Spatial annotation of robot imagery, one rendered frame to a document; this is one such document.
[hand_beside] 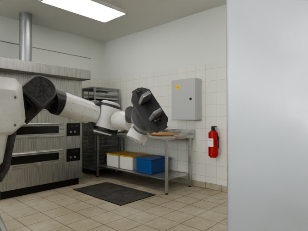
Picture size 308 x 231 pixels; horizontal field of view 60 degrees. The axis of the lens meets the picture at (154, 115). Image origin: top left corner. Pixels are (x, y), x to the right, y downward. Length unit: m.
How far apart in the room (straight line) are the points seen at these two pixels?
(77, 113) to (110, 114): 0.13
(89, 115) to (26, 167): 3.60
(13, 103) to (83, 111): 0.28
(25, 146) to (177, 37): 3.17
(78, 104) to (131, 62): 4.91
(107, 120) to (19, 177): 3.60
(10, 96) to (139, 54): 5.03
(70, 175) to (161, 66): 2.61
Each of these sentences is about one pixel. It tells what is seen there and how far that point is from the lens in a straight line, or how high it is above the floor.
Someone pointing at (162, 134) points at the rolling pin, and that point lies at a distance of 4.41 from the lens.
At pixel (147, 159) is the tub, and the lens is 4.58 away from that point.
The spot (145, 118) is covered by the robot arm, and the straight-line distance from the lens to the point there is 0.67.
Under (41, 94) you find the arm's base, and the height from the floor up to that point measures 1.25.
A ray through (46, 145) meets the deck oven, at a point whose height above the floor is 0.74.
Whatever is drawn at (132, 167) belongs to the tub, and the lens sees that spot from 4.89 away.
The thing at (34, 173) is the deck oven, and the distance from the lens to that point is 4.64.
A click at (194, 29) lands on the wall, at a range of 4.96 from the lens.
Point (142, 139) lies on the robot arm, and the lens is 0.83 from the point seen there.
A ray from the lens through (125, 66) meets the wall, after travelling 6.03.
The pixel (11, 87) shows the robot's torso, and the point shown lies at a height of 1.26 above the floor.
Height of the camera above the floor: 1.17
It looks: 1 degrees up
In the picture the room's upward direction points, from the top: straight up
